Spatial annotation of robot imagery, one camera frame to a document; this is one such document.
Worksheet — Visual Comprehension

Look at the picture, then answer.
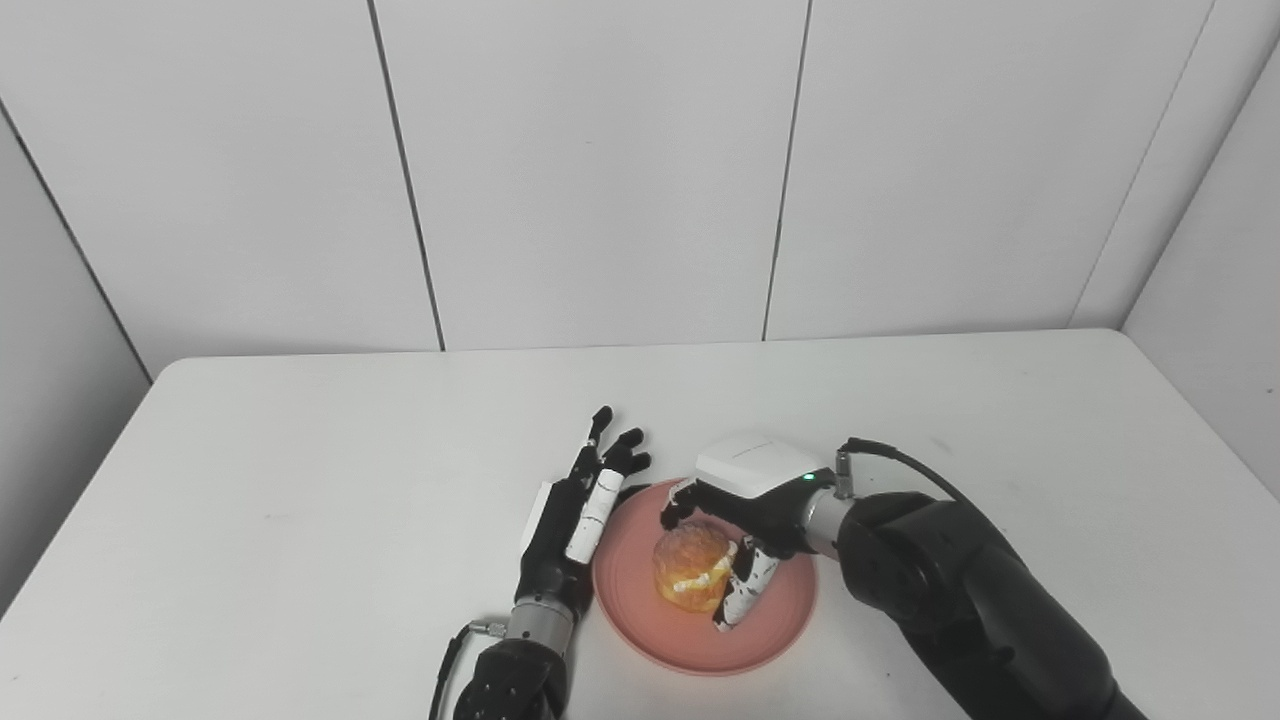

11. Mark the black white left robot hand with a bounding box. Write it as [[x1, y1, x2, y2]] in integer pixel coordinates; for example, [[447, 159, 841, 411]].
[[514, 405, 654, 613]]

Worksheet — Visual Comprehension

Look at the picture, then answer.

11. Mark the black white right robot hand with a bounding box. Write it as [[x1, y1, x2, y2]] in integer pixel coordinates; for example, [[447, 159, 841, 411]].
[[659, 431, 837, 634]]

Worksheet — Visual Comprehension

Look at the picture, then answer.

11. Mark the cream puff pastry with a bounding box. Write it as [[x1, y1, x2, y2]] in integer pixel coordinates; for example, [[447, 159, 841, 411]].
[[651, 521, 740, 615]]

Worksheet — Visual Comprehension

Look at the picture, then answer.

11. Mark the pink round plate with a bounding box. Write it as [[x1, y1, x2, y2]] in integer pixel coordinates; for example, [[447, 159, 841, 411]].
[[591, 477, 820, 678]]

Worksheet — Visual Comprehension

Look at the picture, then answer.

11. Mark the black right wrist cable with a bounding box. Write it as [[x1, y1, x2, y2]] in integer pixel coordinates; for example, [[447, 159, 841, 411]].
[[834, 437, 967, 507]]

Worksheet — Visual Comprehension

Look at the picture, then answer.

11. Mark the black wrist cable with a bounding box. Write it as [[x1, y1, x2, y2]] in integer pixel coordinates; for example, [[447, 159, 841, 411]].
[[834, 437, 967, 507], [427, 619, 508, 720]]

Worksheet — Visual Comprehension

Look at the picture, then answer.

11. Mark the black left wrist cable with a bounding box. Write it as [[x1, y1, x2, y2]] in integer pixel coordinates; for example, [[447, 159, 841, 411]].
[[427, 619, 508, 720]]

